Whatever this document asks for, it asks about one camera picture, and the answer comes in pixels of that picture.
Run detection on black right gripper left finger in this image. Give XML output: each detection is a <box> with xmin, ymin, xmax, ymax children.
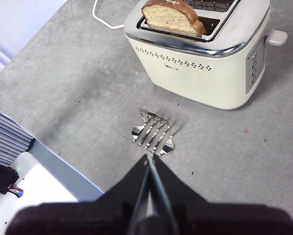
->
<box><xmin>5</xmin><ymin>154</ymin><xmax>151</xmax><ymax>235</ymax></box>

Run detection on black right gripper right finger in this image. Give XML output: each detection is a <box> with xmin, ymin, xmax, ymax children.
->
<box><xmin>150</xmin><ymin>156</ymin><xmax>293</xmax><ymax>235</ymax></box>

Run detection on grey toaster lever knob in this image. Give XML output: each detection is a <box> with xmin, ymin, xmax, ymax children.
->
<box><xmin>267</xmin><ymin>28</ymin><xmax>289</xmax><ymax>47</ymax></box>

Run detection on brown bread slice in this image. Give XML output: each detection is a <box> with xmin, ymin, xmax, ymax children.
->
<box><xmin>141</xmin><ymin>0</ymin><xmax>207</xmax><ymax>38</ymax></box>

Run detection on silver metal toast rack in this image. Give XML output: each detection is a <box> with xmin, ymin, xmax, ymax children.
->
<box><xmin>131</xmin><ymin>106</ymin><xmax>176</xmax><ymax>156</ymax></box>

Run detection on cream toaster with chrome top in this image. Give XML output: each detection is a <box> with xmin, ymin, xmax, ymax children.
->
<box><xmin>123</xmin><ymin>0</ymin><xmax>271</xmax><ymax>111</ymax></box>

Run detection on ribbed grey panel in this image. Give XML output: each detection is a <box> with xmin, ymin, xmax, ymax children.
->
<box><xmin>0</xmin><ymin>102</ymin><xmax>35</xmax><ymax>167</ymax></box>

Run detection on red and blue wires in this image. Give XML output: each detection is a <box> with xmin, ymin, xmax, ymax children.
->
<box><xmin>7</xmin><ymin>184</ymin><xmax>24</xmax><ymax>199</ymax></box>

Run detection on white power cable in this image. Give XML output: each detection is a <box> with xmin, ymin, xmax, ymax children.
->
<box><xmin>92</xmin><ymin>0</ymin><xmax>126</xmax><ymax>30</ymax></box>

